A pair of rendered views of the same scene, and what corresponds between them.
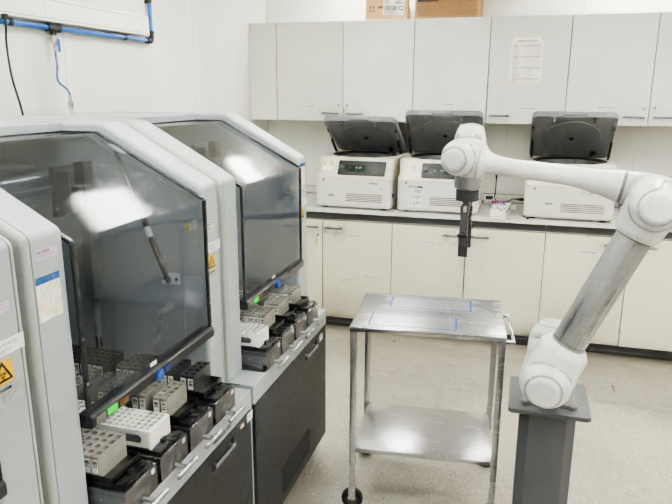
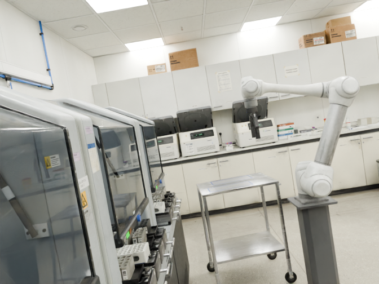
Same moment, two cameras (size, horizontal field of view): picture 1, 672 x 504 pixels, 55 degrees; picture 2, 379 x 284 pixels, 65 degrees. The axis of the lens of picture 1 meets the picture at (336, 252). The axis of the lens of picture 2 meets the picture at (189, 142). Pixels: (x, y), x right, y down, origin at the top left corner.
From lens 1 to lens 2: 0.69 m
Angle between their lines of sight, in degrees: 18
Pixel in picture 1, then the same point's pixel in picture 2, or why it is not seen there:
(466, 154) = (256, 83)
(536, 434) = (313, 218)
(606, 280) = (334, 127)
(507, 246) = (237, 162)
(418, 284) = not seen: hidden behind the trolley
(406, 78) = (172, 97)
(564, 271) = (264, 168)
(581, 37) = (244, 68)
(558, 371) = (325, 176)
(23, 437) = (96, 248)
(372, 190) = (168, 150)
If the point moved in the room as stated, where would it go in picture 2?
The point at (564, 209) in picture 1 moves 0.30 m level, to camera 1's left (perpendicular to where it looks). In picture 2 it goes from (257, 140) to (238, 143)
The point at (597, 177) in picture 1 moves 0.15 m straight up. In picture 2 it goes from (310, 87) to (307, 64)
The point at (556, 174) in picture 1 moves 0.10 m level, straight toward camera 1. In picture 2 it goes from (294, 88) to (298, 87)
